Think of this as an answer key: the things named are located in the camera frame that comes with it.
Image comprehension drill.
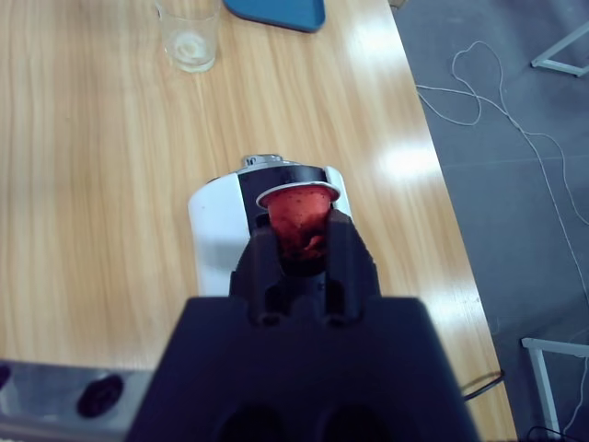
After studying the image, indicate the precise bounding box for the clear drinking glass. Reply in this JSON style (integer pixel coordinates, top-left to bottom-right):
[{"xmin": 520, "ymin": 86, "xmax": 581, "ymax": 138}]
[{"xmin": 154, "ymin": 0, "xmax": 221, "ymax": 74}]

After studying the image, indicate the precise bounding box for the teal plastic tray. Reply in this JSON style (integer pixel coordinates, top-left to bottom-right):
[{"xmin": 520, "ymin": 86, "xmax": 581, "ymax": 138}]
[{"xmin": 223, "ymin": 0, "xmax": 327, "ymax": 33}]

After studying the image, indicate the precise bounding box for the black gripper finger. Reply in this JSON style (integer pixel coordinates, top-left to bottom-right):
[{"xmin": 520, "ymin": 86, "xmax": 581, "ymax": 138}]
[
  {"xmin": 324, "ymin": 206, "xmax": 383, "ymax": 321},
  {"xmin": 229, "ymin": 225, "xmax": 289, "ymax": 323}
]

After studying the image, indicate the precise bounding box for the white metal frame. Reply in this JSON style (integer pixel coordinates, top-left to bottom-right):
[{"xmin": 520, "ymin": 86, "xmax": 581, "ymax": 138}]
[
  {"xmin": 531, "ymin": 20, "xmax": 589, "ymax": 77},
  {"xmin": 521, "ymin": 337, "xmax": 589, "ymax": 438}
]

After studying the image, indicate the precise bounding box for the white capsule coffee machine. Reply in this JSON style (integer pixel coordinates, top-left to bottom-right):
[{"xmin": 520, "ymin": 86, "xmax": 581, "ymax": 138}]
[{"xmin": 187, "ymin": 154, "xmax": 354, "ymax": 298}]

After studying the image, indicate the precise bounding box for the thin white looped cable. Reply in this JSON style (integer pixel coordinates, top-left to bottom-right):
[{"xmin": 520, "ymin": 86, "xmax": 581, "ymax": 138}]
[{"xmin": 416, "ymin": 40, "xmax": 589, "ymax": 332}]

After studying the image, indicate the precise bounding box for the red coffee capsule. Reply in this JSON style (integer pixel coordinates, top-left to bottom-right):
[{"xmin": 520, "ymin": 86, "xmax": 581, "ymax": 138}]
[{"xmin": 255, "ymin": 181, "xmax": 341, "ymax": 263}]

